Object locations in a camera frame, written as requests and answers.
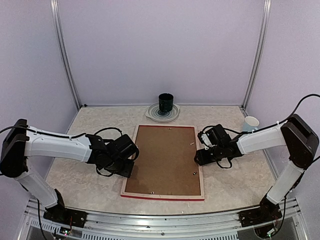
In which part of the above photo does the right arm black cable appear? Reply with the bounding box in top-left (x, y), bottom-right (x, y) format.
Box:
top-left (199, 93), bottom-right (320, 236)

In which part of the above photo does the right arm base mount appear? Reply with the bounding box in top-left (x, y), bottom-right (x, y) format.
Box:
top-left (238, 195), bottom-right (283, 240)

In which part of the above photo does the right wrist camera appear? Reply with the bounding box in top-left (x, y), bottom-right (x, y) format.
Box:
top-left (197, 131), bottom-right (213, 149)

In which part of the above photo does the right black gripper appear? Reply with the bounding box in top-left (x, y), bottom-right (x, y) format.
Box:
top-left (194, 144), bottom-right (225, 166)

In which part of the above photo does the aluminium corner post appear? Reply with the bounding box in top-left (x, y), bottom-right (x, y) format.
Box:
top-left (50, 0), bottom-right (82, 111)
top-left (241, 0), bottom-right (272, 112)

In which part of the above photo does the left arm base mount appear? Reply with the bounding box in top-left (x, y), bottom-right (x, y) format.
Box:
top-left (43, 189), bottom-right (88, 228)

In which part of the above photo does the red wooden picture frame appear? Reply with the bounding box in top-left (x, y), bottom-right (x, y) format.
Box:
top-left (119, 124), bottom-right (206, 202)

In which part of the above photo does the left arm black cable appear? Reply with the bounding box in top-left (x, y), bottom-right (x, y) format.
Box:
top-left (0, 126), bottom-right (140, 240)

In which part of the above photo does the light blue mug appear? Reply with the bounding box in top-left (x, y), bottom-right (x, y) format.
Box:
top-left (242, 116), bottom-right (260, 132)

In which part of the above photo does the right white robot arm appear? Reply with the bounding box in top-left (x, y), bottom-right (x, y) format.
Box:
top-left (194, 114), bottom-right (320, 222)

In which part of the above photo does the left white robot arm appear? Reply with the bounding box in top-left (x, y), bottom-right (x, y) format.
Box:
top-left (0, 119), bottom-right (140, 223)

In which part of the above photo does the brown cardboard backing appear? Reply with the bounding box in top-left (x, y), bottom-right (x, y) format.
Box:
top-left (124, 126), bottom-right (202, 196)

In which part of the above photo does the left aluminium corner post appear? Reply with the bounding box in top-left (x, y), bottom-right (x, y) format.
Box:
top-left (50, 0), bottom-right (82, 111)

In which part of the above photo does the right aluminium corner post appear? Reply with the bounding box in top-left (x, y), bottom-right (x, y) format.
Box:
top-left (241, 0), bottom-right (272, 112)

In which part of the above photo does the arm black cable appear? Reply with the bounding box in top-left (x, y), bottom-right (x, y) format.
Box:
top-left (199, 93), bottom-right (320, 236)
top-left (0, 126), bottom-right (140, 240)

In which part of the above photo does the dark green cup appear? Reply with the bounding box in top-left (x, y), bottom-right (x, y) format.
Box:
top-left (158, 93), bottom-right (174, 113)

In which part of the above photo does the aluminium front rail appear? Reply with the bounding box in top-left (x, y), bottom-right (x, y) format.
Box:
top-left (22, 197), bottom-right (308, 240)

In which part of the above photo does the white striped ceramic plate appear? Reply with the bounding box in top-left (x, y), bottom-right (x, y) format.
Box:
top-left (145, 103), bottom-right (180, 123)

